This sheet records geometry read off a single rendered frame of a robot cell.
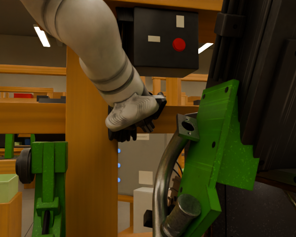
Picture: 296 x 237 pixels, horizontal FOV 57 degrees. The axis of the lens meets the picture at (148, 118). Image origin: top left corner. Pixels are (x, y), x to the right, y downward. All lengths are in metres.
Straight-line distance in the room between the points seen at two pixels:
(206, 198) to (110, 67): 0.23
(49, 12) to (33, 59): 10.52
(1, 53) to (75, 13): 10.82
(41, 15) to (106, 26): 0.08
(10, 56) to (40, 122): 10.23
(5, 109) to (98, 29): 0.58
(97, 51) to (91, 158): 0.44
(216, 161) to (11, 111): 0.62
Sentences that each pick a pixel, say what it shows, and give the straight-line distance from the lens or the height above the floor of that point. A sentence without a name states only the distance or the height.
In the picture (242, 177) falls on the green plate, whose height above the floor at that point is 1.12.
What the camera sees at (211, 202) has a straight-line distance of 0.41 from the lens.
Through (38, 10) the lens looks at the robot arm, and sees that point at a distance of 0.38.
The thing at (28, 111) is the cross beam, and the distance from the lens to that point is 0.86.
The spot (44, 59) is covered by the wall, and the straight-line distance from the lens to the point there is 10.82.
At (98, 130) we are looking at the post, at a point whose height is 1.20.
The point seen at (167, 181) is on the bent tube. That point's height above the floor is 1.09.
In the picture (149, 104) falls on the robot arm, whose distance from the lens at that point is 0.43.
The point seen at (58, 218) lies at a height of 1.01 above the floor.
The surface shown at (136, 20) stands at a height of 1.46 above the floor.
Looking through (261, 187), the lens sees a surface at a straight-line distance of 0.67.
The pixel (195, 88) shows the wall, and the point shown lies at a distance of 11.40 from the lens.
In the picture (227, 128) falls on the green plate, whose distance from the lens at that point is 0.43.
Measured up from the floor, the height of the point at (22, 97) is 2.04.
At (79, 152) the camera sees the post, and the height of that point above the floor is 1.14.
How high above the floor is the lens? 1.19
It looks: 3 degrees up
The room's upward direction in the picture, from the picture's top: straight up
